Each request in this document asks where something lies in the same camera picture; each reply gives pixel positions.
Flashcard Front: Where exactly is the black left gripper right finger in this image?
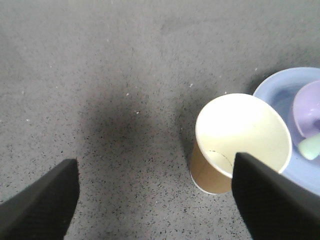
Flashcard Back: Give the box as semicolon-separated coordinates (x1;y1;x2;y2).
231;152;320;240

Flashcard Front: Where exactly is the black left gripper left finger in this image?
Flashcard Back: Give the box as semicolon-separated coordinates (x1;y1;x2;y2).
0;159;80;240

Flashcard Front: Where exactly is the mint green plastic spoon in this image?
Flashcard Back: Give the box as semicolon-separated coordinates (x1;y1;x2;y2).
297;133;320;161

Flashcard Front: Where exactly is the purple plastic bowl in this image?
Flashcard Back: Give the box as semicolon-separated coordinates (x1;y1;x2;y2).
292;80;320;138

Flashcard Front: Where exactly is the brown paper cup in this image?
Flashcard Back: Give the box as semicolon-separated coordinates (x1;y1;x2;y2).
189;93;293;195

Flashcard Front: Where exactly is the light blue round plate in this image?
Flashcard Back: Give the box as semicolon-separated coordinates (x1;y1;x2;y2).
253;67;320;195

